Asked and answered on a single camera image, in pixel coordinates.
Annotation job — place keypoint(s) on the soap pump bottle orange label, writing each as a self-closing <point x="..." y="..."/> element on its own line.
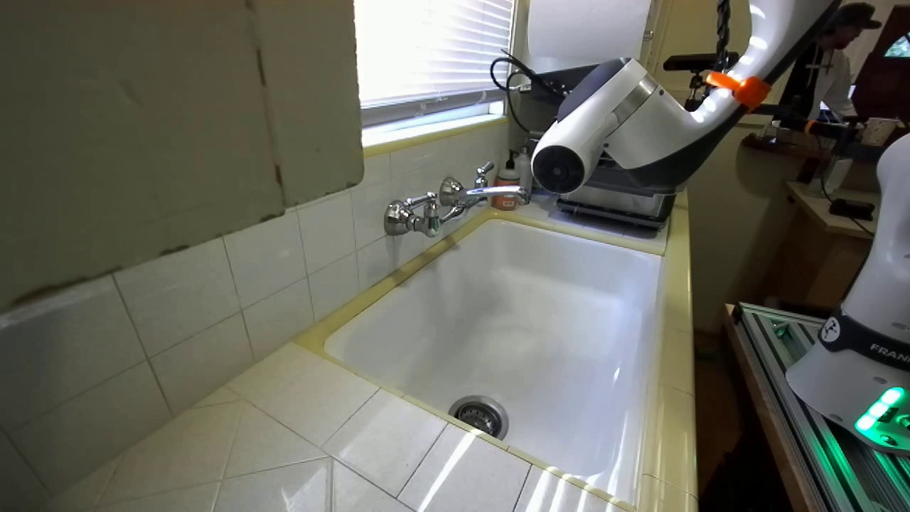
<point x="507" y="187"/>

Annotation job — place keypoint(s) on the beige cardboard panel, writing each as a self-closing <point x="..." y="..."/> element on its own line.
<point x="143" y="123"/>

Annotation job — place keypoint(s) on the black camera bar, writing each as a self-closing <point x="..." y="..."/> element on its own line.
<point x="685" y="62"/>

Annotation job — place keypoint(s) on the dark dish rack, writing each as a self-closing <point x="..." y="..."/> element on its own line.
<point x="614" y="211"/>

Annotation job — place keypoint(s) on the white window blinds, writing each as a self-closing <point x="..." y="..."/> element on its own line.
<point x="431" y="47"/>

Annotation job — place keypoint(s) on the wooden side desk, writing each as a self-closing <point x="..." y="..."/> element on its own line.
<point x="814" y="202"/>

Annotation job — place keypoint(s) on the chrome wall faucet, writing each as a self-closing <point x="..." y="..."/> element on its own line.
<point x="426" y="208"/>

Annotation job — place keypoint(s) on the aluminium frame robot table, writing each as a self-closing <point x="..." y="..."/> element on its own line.
<point x="806" y="446"/>

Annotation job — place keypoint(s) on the metal sink drain strainer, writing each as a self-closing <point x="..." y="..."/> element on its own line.
<point x="479" y="417"/>

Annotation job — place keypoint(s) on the white sink basin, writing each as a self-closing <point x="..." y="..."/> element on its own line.
<point x="492" y="313"/>

